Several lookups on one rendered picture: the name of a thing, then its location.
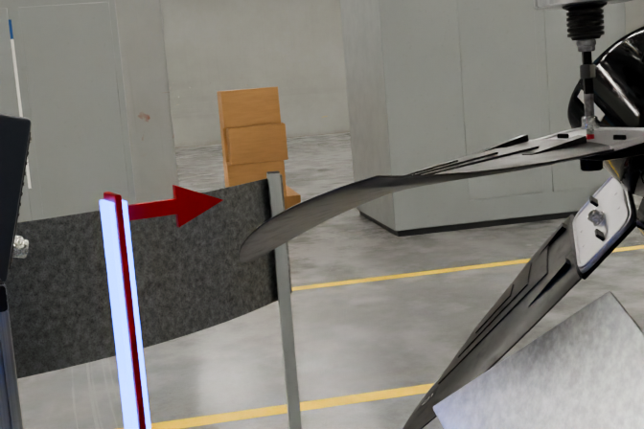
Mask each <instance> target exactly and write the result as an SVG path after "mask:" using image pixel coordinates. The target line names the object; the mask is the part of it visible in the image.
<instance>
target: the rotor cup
mask: <svg viewBox="0 0 644 429"><path fill-rule="evenodd" d="M643 54H644V27H641V28H639V29H637V30H635V31H633V32H631V33H629V34H627V35H625V36H623V37H622V38H620V39H619V40H617V41H616V42H615V43H613V44H612V45H611V46H609V47H608V48H607V49H606V51H604V52H603V53H602V54H601V55H599V56H598V57H597V58H596V59H595V60H594V61H593V62H592V64H595V77H594V78H593V99H594V103H595V104H596V105H597V106H598V107H599V108H600V109H601V110H602V111H603V112H604V113H605V116H604V117H603V119H602V121H601V122H600V121H599V120H598V125H599V126H600V127H644V62H642V58H643ZM581 90H583V91H584V83H583V79H580V80H579V81H578V83H577V85H576V87H575V88H574V90H573V93H572V95H571V98H570V101H569V104H568V109H567V118H568V121H569V124H570V126H571V128H572V129H573V128H578V127H581V126H582V118H583V117H584V116H585V106H584V104H583V103H582V102H581V100H580V99H579V98H578V95H579V93H580V91H581ZM603 166H604V168H605V169H606V170H607V171H608V172H609V173H610V175H611V176H612V177H613V178H614V179H615V180H616V181H617V182H618V184H619V185H620V186H621V187H622V188H623V189H624V190H625V191H626V192H629V193H632V194H635V195H637V196H641V197H643V198H642V200H641V203H640V205H639V208H638V211H637V216H636V226H637V229H638V231H639V233H640V234H641V235H642V236H643V237H644V155H638V156H632V157H626V158H619V159H612V160H607V161H603Z"/></svg>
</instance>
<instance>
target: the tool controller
mask: <svg viewBox="0 0 644 429"><path fill-rule="evenodd" d="M31 125H32V124H31V120H29V119H28V118H24V117H18V116H13V115H7V114H1V113H0V280H2V282H5V281H6V280H7V278H8V274H9V269H10V268H11V264H12V261H13V258H12V257H14V258H24V259H25V258H26V257H27V254H28V248H29V242H28V240H27V239H23V237H22V236H16V235H15V232H16V226H17V219H18V217H19V207H20V206H21V203H20V201H21V196H22V194H23V192H22V189H23V186H24V176H25V175H26V172H25V169H26V166H27V164H28V162H27V157H28V155H29V144H30V142H31V141H32V137H31V132H30V131H31Z"/></svg>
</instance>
